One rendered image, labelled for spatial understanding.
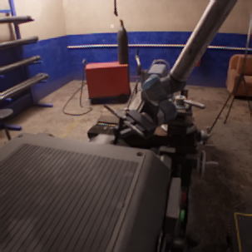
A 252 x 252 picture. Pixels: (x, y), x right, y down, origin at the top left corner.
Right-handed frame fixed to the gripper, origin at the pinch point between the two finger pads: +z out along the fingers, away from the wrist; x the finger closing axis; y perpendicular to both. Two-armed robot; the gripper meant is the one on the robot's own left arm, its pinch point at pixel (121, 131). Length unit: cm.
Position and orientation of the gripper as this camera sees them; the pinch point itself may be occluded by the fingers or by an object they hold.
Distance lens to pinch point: 73.4
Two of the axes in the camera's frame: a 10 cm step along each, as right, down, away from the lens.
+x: -6.7, -5.7, 4.8
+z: -7.0, 2.8, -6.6
